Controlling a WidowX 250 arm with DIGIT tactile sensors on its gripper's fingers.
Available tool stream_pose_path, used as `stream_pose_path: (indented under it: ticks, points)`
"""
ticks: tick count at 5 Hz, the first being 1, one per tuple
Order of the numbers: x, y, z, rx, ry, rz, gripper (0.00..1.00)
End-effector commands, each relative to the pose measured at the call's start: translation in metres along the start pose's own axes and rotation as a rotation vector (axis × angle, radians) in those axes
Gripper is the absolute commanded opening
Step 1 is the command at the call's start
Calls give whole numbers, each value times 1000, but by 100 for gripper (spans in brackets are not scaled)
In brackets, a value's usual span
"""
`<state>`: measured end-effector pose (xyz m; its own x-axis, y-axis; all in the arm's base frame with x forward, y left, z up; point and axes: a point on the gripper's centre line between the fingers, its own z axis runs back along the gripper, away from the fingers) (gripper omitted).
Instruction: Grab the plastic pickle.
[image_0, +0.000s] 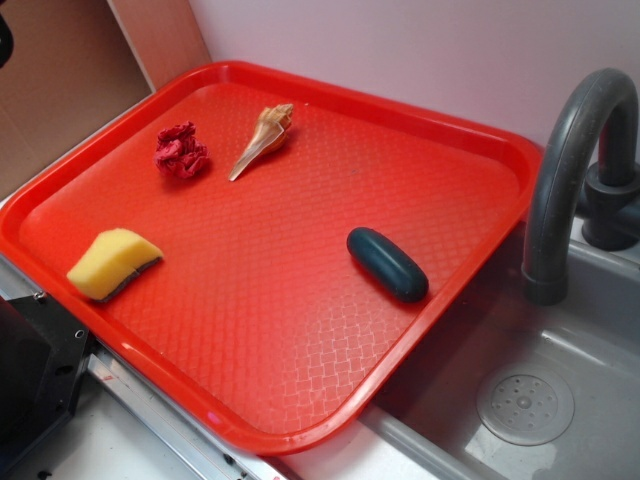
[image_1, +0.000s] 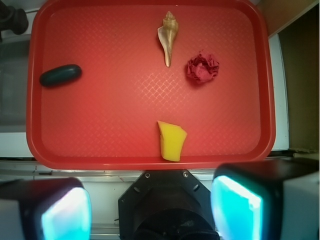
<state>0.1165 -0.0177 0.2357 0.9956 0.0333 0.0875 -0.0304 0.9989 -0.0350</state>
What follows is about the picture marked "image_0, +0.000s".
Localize black object top left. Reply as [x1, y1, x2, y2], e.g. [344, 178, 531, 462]
[0, 15, 14, 68]

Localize red plastic tray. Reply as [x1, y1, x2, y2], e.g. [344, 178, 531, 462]
[1, 62, 541, 456]

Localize dark green plastic pickle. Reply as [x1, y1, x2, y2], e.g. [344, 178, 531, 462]
[346, 227, 429, 303]

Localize crumpled red paper ball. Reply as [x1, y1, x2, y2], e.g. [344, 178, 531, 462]
[153, 121, 210, 179]

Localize grey toy faucet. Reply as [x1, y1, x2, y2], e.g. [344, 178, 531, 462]
[521, 68, 639, 305]

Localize yellow sponge with grey pad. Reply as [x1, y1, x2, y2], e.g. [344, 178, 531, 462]
[66, 228, 164, 302]

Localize brown cardboard panel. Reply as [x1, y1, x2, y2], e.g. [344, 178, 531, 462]
[1, 1, 210, 197]

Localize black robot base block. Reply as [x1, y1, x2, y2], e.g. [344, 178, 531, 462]
[1, 292, 95, 479]

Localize aluminium rail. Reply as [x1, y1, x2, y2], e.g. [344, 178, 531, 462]
[1, 260, 283, 479]

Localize grey plastic sink basin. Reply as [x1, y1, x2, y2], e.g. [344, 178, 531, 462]
[362, 229, 639, 479]

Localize tan spiral seashell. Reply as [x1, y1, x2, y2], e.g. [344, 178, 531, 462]
[228, 104, 294, 182]

